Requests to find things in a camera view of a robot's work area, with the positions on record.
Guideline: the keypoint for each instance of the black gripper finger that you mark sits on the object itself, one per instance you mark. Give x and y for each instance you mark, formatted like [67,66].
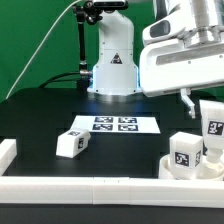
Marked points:
[185,97]

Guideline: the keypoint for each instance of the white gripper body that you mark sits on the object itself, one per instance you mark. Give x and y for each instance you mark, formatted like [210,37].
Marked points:
[181,55]

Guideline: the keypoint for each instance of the white round stool seat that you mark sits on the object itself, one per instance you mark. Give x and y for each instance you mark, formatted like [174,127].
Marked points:
[204,171]

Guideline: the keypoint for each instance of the white paper with tags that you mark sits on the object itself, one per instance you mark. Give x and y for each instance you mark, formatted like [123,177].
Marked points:
[117,124]

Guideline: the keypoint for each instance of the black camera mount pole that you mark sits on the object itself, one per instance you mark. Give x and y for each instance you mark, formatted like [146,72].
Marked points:
[84,80]

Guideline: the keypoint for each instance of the black camera on pole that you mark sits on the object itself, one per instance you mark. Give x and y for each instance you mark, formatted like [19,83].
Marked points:
[107,4]

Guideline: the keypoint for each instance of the white U-shaped fence frame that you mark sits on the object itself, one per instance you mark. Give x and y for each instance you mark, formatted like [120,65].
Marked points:
[124,191]

